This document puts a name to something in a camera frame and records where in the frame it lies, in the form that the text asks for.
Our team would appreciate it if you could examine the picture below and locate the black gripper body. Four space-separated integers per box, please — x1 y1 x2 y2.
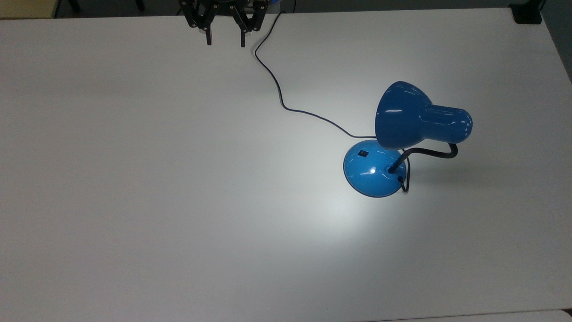
197 0 253 13

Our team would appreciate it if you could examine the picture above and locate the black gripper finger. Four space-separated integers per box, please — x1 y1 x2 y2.
179 0 219 46
230 0 269 48

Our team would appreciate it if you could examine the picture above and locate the blue desk lamp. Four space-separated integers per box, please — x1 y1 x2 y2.
343 80 473 198

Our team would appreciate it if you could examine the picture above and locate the yellow wooden furniture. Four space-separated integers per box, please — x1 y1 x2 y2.
0 0 61 19

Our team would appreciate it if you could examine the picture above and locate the black clamp block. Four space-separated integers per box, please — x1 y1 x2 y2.
509 3 543 25

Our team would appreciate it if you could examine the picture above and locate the black lamp power cable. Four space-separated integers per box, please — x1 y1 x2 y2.
254 0 410 193

